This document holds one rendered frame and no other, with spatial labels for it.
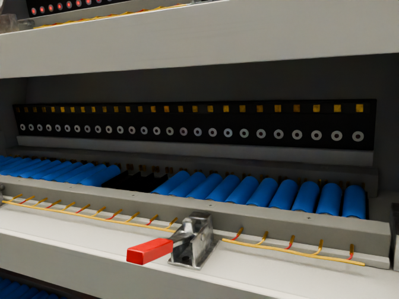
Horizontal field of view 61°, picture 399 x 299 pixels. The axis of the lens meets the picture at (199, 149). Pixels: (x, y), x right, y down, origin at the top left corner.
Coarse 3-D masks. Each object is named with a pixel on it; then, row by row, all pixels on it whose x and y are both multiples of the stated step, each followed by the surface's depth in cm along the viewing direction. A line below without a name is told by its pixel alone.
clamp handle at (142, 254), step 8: (184, 224) 25; (192, 224) 25; (184, 232) 26; (192, 232) 25; (152, 240) 22; (160, 240) 22; (168, 240) 22; (176, 240) 23; (184, 240) 24; (128, 248) 20; (136, 248) 20; (144, 248) 20; (152, 248) 20; (160, 248) 21; (168, 248) 22; (128, 256) 19; (136, 256) 19; (144, 256) 19; (152, 256) 20; (160, 256) 21; (144, 264) 19
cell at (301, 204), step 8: (304, 184) 33; (312, 184) 33; (304, 192) 31; (312, 192) 31; (296, 200) 30; (304, 200) 30; (312, 200) 30; (296, 208) 28; (304, 208) 28; (312, 208) 29
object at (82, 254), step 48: (0, 144) 58; (48, 144) 54; (96, 144) 50; (144, 144) 46; (192, 144) 43; (384, 192) 34; (0, 240) 33; (48, 240) 30; (96, 240) 30; (144, 240) 29; (96, 288) 29; (144, 288) 26; (192, 288) 24; (240, 288) 22; (288, 288) 22; (336, 288) 22; (384, 288) 21
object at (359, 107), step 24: (24, 120) 56; (48, 120) 54; (72, 120) 51; (96, 120) 49; (120, 120) 48; (144, 120) 46; (168, 120) 44; (192, 120) 43; (216, 120) 41; (240, 120) 40; (264, 120) 39; (288, 120) 38; (312, 120) 36; (336, 120) 35; (360, 120) 34; (240, 144) 41; (264, 144) 39; (288, 144) 38; (312, 144) 37; (336, 144) 36; (360, 144) 35
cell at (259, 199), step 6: (264, 180) 35; (270, 180) 34; (258, 186) 34; (264, 186) 33; (270, 186) 33; (276, 186) 34; (258, 192) 32; (264, 192) 32; (270, 192) 33; (252, 198) 31; (258, 198) 31; (264, 198) 31; (270, 198) 32; (246, 204) 30; (252, 204) 30; (258, 204) 30; (264, 204) 30
